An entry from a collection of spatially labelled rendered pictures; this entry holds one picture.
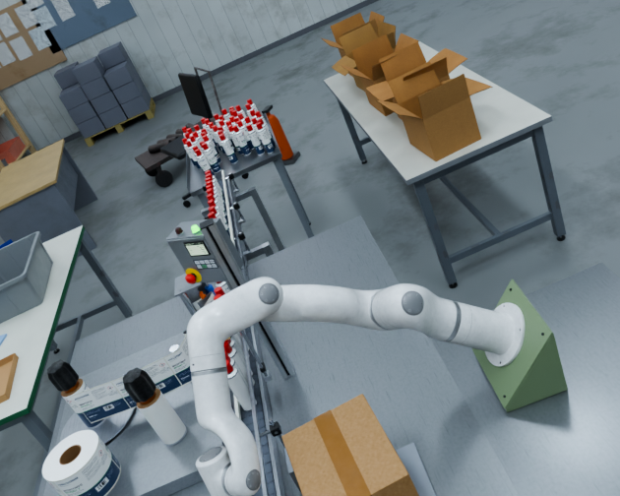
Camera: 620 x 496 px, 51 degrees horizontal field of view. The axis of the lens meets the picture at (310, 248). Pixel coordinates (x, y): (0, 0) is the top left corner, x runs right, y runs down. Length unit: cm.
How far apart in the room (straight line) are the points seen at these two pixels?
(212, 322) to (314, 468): 43
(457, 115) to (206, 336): 213
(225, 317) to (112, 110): 852
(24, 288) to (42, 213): 258
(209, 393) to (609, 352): 115
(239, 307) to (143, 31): 921
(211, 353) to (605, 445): 102
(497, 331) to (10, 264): 334
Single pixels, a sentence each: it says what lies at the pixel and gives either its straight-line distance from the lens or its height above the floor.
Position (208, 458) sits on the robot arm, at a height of 123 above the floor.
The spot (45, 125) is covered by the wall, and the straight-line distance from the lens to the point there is 1118.
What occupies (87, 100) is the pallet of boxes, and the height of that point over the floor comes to 60.
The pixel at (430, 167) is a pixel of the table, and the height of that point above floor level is 78.
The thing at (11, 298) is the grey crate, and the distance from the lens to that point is 403.
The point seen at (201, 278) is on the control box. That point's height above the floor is 131.
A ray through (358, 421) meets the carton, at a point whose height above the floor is 112.
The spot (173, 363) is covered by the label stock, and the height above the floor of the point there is 102.
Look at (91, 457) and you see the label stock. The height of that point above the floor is 102.
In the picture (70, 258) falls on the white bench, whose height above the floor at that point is 80.
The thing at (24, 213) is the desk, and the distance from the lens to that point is 651.
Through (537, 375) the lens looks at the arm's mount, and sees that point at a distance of 192.
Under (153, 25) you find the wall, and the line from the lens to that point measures 1063.
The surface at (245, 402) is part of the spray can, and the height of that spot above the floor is 92.
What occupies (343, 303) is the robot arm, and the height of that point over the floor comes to 131.
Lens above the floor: 230
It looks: 29 degrees down
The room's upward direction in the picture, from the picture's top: 25 degrees counter-clockwise
